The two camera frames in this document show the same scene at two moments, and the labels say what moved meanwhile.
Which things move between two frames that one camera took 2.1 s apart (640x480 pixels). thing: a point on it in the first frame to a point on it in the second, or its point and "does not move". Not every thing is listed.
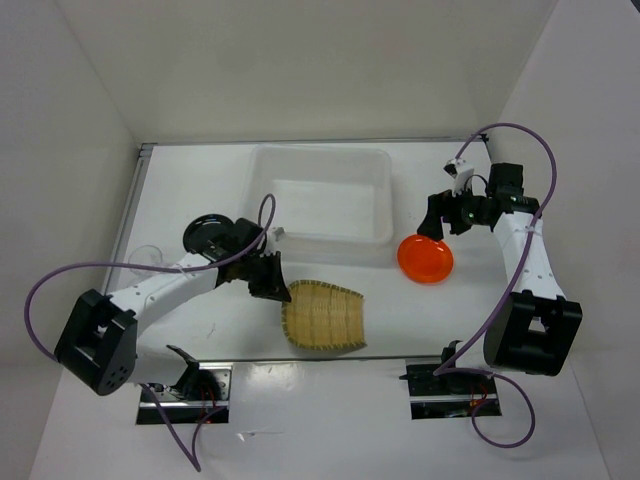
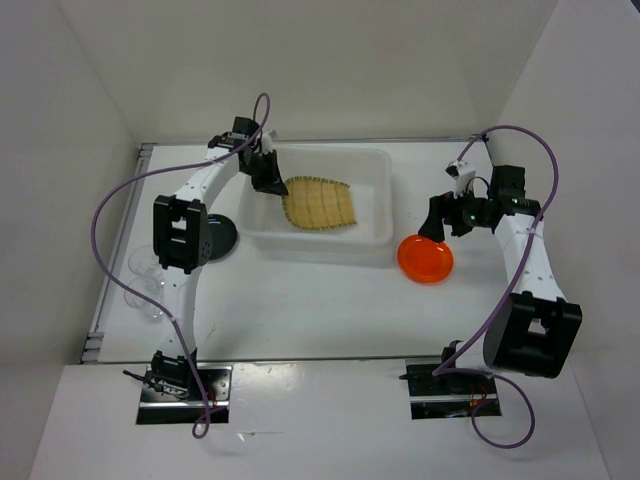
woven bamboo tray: [322, 316] to [317, 203]
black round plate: [210, 234] does not move
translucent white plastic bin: [334, 205] does not move
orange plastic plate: [424, 260] does not move
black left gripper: [273, 288] to [273, 182]
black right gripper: [443, 205] does not move
